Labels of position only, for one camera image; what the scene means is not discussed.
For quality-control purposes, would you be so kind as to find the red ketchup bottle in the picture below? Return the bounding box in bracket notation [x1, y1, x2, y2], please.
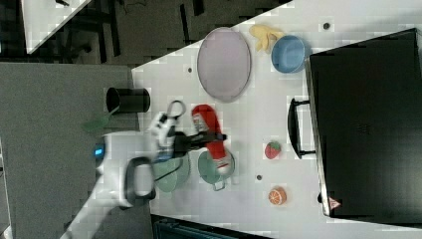
[191, 105, 231, 175]

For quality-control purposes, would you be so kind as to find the large red strawberry toy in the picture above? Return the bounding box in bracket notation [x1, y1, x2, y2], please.
[264, 140, 282, 159]

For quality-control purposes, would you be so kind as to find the black oven appliance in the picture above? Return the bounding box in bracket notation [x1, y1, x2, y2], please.
[309, 29, 422, 227]

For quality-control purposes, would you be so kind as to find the mint green metal pot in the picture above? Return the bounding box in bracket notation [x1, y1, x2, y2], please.
[198, 150, 235, 191]

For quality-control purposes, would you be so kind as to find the orange slice toy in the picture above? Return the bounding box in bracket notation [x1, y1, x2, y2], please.
[268, 186, 287, 205]

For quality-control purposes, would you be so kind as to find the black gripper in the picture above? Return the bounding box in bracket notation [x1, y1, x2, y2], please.
[173, 131, 227, 158]

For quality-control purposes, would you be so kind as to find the green spatula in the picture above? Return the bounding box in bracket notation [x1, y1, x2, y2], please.
[82, 107, 119, 132]

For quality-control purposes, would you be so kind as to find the black oven door handle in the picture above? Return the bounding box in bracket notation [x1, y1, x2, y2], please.
[288, 99, 316, 158]

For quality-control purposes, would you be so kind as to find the blue bowl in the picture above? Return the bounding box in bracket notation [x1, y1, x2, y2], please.
[271, 35, 307, 74]

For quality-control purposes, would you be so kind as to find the white background table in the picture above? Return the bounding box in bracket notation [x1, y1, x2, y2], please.
[20, 0, 93, 54]

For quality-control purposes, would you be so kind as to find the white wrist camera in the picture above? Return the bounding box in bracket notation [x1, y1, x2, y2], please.
[148, 112, 177, 151]

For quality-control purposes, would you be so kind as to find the black cylinder upper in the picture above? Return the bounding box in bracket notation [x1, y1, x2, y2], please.
[105, 88, 150, 115]

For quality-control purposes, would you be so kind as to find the yellow banana toy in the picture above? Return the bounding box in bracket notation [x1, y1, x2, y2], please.
[249, 24, 285, 52]

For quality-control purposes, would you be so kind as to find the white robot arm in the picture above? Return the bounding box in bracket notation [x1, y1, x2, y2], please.
[60, 130, 227, 239]

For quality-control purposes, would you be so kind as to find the large pink oval plate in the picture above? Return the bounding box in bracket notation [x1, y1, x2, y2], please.
[197, 27, 251, 103]

